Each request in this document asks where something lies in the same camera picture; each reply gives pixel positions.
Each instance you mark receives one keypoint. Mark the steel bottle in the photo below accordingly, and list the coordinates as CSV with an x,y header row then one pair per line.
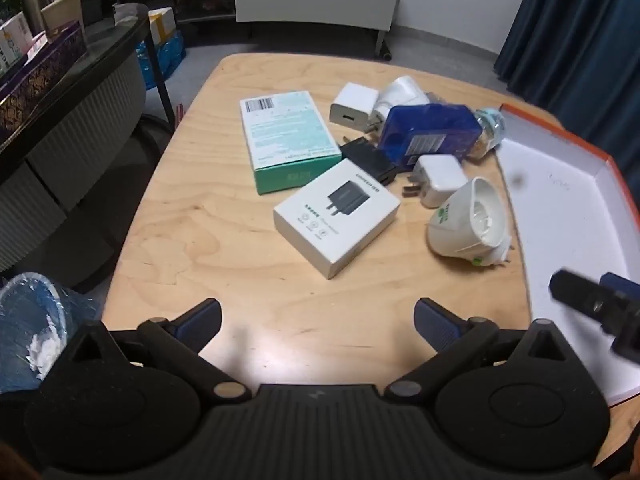
x,y
35,7

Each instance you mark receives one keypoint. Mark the orange rimmed white tray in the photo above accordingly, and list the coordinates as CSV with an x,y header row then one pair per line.
x,y
560,220

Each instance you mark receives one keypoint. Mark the beige box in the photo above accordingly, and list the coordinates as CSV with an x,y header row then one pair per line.
x,y
62,12

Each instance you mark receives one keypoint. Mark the black box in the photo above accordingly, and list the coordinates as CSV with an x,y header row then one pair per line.
x,y
97,2

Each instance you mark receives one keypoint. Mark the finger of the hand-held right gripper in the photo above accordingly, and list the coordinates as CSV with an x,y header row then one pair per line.
x,y
622,287
585,297

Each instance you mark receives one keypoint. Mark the clear small bottle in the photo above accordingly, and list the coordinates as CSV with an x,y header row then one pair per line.
x,y
481,147

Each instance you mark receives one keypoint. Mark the purple patterned box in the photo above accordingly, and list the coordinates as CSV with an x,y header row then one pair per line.
x,y
40,75

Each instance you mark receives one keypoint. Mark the green cardboard box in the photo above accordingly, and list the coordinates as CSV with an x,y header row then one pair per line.
x,y
285,130

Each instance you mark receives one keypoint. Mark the white yellow printed carton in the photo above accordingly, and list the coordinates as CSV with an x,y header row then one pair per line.
x,y
14,40

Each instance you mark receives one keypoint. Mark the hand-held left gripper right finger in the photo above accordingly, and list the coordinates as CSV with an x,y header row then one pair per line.
x,y
437,325

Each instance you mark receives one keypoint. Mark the black curved counter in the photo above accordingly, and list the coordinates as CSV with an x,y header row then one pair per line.
x,y
75,160

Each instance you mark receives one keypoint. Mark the blue plastic package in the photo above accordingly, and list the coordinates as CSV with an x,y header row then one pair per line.
x,y
425,130

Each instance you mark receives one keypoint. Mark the dark blue curtain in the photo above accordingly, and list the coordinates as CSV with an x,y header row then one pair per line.
x,y
575,20

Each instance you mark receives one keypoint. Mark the white plug-in mosquito heater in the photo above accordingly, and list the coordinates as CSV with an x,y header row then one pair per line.
x,y
460,230
402,92

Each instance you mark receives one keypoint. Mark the bin with blue liner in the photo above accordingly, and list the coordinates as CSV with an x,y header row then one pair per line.
x,y
35,320

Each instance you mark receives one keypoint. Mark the white cube charger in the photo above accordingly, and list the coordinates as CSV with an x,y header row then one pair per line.
x,y
442,177

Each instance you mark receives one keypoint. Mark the blue plastic bag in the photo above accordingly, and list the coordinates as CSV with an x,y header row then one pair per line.
x,y
165,60

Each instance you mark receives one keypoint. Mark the white charger box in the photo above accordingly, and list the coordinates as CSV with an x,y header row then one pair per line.
x,y
335,215

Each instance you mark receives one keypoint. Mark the pink small box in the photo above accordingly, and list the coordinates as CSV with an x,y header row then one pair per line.
x,y
37,45

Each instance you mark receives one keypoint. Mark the black charger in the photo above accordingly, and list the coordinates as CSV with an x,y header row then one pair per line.
x,y
370,160

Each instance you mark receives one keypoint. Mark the white yellow floor carton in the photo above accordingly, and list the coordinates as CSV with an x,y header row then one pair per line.
x,y
162,25

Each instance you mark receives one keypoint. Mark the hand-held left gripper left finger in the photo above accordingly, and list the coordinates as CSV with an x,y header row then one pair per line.
x,y
197,322

